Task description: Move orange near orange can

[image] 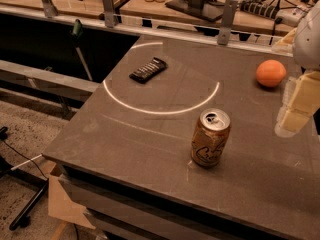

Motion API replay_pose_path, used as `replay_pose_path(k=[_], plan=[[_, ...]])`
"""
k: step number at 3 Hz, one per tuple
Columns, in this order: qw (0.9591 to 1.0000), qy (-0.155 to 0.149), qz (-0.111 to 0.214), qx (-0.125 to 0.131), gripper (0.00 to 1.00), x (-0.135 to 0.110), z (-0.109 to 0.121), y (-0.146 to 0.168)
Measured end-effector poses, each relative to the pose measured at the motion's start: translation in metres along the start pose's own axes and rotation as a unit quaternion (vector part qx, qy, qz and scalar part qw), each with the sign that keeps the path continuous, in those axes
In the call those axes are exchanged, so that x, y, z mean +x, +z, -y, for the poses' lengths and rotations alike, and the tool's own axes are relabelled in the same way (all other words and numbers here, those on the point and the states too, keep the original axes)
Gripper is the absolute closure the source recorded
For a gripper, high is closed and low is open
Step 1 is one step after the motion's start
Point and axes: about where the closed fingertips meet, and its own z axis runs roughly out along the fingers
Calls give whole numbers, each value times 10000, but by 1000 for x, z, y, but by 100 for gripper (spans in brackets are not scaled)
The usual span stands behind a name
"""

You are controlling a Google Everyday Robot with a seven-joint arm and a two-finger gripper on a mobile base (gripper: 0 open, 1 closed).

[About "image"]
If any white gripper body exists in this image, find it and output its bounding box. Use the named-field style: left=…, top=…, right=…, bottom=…
left=293, top=1, right=320, bottom=70

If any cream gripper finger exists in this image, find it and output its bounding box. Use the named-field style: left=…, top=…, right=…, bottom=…
left=271, top=28, right=296, bottom=54
left=275, top=70, right=320, bottom=138

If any orange fruit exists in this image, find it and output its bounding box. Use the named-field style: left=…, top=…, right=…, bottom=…
left=256, top=60, right=287, bottom=88

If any orange soda can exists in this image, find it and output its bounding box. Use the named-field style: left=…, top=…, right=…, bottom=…
left=191, top=108, right=231, bottom=167

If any black monitor stand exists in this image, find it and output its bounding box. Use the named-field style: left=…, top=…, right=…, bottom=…
left=165, top=0, right=224, bottom=22

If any black snack bar wrapper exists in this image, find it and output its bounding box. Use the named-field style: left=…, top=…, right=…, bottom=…
left=129, top=57, right=168, bottom=84

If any black stand leg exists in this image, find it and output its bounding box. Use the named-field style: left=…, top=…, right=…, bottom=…
left=0, top=126, right=50, bottom=232

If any metal rail frame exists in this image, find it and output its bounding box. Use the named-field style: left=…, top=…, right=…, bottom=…
left=0, top=4, right=292, bottom=57

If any power strip with cables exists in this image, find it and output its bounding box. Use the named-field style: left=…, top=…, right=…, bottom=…
left=238, top=0, right=315, bottom=27

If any metal bracket right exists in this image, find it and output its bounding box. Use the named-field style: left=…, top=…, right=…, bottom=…
left=217, top=0, right=238, bottom=45

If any metal bracket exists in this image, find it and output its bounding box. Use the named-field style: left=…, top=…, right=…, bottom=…
left=102, top=0, right=117, bottom=28
left=41, top=0, right=58, bottom=18
left=217, top=0, right=238, bottom=45

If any metal bracket middle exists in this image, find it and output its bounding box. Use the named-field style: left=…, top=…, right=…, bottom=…
left=102, top=0, right=117, bottom=28

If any green handled tool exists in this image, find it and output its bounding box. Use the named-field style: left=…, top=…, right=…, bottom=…
left=71, top=18, right=94, bottom=82

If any metal bracket left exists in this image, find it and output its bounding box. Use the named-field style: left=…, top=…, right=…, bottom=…
left=41, top=0, right=58, bottom=18

